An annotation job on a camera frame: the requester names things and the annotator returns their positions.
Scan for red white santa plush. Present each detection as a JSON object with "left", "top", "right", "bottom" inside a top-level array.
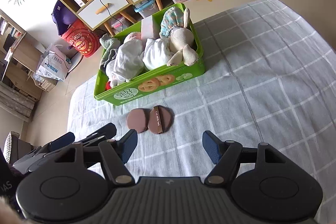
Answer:
[{"left": 105, "top": 81, "right": 111, "bottom": 91}]

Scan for brown puff with ribbon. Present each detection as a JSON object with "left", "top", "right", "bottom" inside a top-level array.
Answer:
[{"left": 148, "top": 105, "right": 173, "bottom": 135}]

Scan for clear bin blue lid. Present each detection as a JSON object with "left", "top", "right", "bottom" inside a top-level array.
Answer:
[{"left": 134, "top": 0, "right": 159, "bottom": 18}]

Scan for grey checked table cloth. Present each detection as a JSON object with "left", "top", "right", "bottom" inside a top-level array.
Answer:
[{"left": 67, "top": 0, "right": 335, "bottom": 223}]

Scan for clear bin pink contents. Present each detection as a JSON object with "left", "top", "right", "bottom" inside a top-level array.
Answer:
[{"left": 109, "top": 14, "right": 131, "bottom": 33}]

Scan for brown round powder puff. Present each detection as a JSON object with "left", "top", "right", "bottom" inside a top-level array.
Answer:
[{"left": 126, "top": 108, "right": 150, "bottom": 133}]

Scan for white paper shopping bag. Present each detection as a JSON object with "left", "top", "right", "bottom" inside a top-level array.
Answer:
[{"left": 35, "top": 44, "right": 72, "bottom": 81}]

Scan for black power cable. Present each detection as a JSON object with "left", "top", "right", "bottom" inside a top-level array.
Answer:
[{"left": 98, "top": 0, "right": 125, "bottom": 33}]

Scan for person's right hand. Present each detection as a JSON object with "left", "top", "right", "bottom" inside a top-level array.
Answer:
[{"left": 0, "top": 197, "right": 21, "bottom": 224}]

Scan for grey green towel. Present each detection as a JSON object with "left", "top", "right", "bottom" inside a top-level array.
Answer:
[{"left": 100, "top": 33, "right": 121, "bottom": 72}]

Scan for beige rabbit doll blue dress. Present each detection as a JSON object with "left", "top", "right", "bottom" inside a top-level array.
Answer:
[{"left": 159, "top": 6, "right": 198, "bottom": 66}]

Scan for white sock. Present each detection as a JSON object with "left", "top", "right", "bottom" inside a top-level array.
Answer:
[
  {"left": 142, "top": 38, "right": 173, "bottom": 70},
  {"left": 105, "top": 39, "right": 144, "bottom": 88}
]

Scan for pink fluffy plush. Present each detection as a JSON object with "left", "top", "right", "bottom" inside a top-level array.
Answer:
[{"left": 123, "top": 32, "right": 145, "bottom": 47}]

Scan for red snack bucket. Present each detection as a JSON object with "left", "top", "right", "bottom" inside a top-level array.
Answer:
[{"left": 61, "top": 19, "right": 101, "bottom": 57}]

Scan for wooden desk bookshelf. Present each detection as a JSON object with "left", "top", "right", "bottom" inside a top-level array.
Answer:
[{"left": 1, "top": 11, "right": 42, "bottom": 123}]

